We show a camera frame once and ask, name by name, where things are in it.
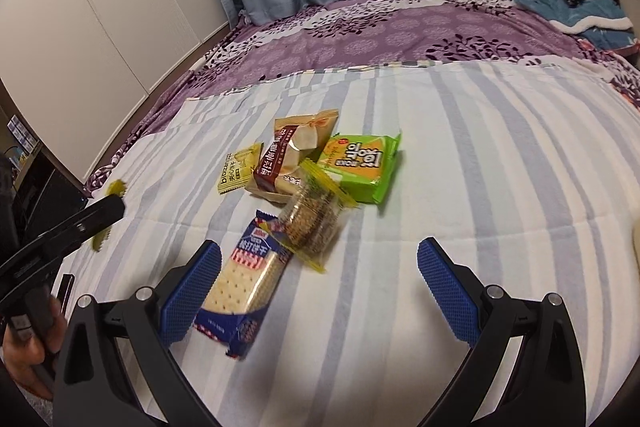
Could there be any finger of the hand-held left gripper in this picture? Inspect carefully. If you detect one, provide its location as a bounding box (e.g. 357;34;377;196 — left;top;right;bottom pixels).
15;195;126;269

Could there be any white wardrobe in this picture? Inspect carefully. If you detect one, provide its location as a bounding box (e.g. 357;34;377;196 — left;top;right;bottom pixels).
0;0;241;188

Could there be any blue towel with leopard cloth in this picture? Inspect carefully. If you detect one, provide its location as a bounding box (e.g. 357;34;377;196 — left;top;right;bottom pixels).
512;0;638;52

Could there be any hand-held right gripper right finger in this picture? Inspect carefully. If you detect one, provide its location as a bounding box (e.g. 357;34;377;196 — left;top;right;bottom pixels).
417;237;586;427

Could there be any black phone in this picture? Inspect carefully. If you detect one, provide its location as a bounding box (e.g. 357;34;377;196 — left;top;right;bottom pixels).
56;273;77;308

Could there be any small yellow biscuit packet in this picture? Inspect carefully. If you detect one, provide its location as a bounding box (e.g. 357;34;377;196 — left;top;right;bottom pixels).
216;143;264;196

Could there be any green wafer packet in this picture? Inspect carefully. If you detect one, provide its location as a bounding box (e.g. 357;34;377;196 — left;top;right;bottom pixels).
317;132;402;206

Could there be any beige maroon striped snack packet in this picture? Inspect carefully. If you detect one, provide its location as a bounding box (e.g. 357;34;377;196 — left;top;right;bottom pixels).
252;109;340;195

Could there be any dark blue cracker packet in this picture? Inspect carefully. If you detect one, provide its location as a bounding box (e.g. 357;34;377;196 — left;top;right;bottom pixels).
194;209;295;360

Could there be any tan snack packet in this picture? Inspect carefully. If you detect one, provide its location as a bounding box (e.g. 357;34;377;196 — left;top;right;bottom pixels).
244;172;313;206

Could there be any dark cabinet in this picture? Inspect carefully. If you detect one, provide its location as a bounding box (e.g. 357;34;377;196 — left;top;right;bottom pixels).
0;142;88;233

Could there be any clear sesame cracker packet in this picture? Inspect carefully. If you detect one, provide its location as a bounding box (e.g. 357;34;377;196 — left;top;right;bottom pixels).
276;159;358;275

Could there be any purple floral bedsheet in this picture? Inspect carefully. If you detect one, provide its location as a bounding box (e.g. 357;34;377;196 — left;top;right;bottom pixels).
82;0;640;202

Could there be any person's left hand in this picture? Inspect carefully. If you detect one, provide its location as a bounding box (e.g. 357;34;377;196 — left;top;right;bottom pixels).
0;297;68;400

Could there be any striped blanket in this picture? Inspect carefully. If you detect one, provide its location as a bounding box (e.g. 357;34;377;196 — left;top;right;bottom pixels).
30;59;640;427

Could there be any yellow-green snack packet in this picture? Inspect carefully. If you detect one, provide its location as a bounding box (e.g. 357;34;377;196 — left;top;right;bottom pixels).
92;178;127;254

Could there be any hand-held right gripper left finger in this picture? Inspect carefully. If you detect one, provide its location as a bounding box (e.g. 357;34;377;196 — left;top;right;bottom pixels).
52;239;223;427

